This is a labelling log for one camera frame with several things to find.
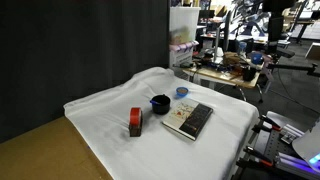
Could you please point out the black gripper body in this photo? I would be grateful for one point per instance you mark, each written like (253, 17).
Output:
(276, 23)

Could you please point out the blue cup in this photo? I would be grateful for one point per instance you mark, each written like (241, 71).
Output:
(256, 58)

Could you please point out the small black cup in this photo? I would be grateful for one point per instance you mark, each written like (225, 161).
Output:
(249, 74)

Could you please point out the cluttered wooden desk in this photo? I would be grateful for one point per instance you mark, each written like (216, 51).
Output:
(220, 76)

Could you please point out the black clamp with orange grip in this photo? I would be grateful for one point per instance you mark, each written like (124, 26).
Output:
(256, 158)
(266, 122)

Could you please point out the pink foam strips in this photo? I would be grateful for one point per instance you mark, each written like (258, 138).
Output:
(183, 46)

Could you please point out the white plastic storage bin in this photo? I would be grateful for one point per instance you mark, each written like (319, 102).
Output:
(183, 23)

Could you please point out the aluminium extrusion bar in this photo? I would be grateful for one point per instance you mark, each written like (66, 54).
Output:
(296, 128)
(291, 132)
(293, 163)

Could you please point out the blue bowl of cereal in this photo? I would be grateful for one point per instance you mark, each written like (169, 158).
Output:
(182, 91)

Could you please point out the black perforated breadboard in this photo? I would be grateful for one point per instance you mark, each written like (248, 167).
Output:
(271, 145)

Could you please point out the black and cream textbook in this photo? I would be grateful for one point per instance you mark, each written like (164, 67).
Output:
(193, 120)

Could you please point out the blue pen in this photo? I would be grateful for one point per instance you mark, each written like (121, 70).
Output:
(154, 102)

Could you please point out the white tablecloth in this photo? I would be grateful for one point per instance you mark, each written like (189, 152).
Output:
(166, 156)

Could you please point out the tape dispenser with red tape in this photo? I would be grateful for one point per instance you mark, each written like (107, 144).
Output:
(135, 121)

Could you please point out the brown wooden board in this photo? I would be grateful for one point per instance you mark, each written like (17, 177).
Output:
(40, 156)

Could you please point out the black camera boom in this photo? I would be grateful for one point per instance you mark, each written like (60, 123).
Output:
(293, 67)

